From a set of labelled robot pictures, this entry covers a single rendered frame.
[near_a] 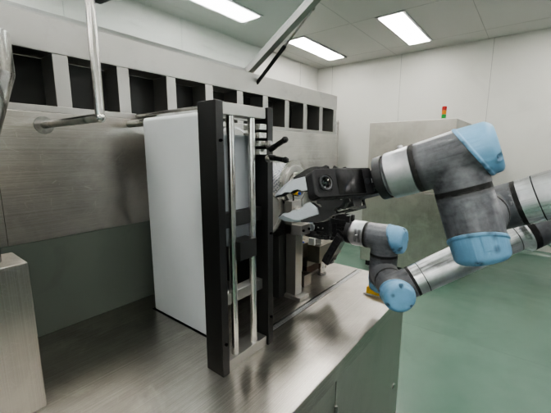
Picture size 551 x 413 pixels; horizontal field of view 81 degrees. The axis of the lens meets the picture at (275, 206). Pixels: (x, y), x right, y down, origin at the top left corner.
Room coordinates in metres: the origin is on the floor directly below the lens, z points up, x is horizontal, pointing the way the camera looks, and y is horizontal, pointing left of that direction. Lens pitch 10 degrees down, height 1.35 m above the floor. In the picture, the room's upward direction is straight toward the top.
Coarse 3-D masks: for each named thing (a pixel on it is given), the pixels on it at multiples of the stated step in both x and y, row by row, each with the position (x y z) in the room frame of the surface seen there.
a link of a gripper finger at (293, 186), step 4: (304, 176) 0.59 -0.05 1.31; (292, 180) 0.60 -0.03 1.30; (296, 180) 0.60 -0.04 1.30; (300, 180) 0.59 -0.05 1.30; (304, 180) 0.59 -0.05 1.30; (288, 184) 0.61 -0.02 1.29; (292, 184) 0.60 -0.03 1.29; (296, 184) 0.60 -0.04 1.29; (300, 184) 0.59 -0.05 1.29; (304, 184) 0.59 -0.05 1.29; (280, 188) 0.62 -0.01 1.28; (284, 188) 0.61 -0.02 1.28; (288, 188) 0.60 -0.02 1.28; (292, 188) 0.60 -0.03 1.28; (296, 188) 0.59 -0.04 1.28; (300, 188) 0.59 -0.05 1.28; (304, 188) 0.58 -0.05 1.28; (280, 192) 0.61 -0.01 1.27; (284, 192) 0.61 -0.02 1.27; (288, 192) 0.60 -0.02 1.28; (292, 192) 0.60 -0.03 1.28; (296, 192) 0.61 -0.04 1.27; (276, 196) 0.63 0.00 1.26; (280, 196) 0.62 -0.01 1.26; (284, 196) 0.62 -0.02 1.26
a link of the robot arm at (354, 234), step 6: (354, 222) 0.93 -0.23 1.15; (360, 222) 0.92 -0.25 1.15; (366, 222) 0.91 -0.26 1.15; (348, 228) 0.93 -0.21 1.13; (354, 228) 0.91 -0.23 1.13; (360, 228) 0.90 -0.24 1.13; (348, 234) 0.91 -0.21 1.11; (354, 234) 0.91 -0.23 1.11; (360, 234) 0.89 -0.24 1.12; (348, 240) 0.93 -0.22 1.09; (354, 240) 0.91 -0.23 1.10; (360, 240) 0.89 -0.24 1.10
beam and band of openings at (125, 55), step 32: (32, 32) 0.78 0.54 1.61; (64, 32) 0.83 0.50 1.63; (32, 64) 0.84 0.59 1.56; (64, 64) 0.83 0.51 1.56; (128, 64) 0.95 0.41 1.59; (160, 64) 1.03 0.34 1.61; (192, 64) 1.12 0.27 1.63; (32, 96) 0.83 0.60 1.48; (64, 96) 0.82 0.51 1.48; (128, 96) 0.95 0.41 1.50; (160, 96) 1.07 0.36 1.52; (192, 96) 1.21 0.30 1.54; (224, 96) 1.33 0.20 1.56; (256, 96) 1.42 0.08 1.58; (288, 96) 1.54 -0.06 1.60; (320, 96) 1.76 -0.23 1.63; (288, 128) 1.54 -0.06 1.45; (320, 128) 1.77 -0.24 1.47
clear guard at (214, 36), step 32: (0, 0) 0.76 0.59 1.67; (32, 0) 0.79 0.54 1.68; (64, 0) 0.82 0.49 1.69; (128, 0) 0.89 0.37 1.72; (160, 0) 0.93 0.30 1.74; (192, 0) 0.97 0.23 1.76; (224, 0) 1.02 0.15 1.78; (256, 0) 1.08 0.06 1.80; (288, 0) 1.14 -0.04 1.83; (128, 32) 0.97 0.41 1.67; (160, 32) 1.02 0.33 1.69; (192, 32) 1.07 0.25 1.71; (224, 32) 1.13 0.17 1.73; (256, 32) 1.20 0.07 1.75; (224, 64) 1.27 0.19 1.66
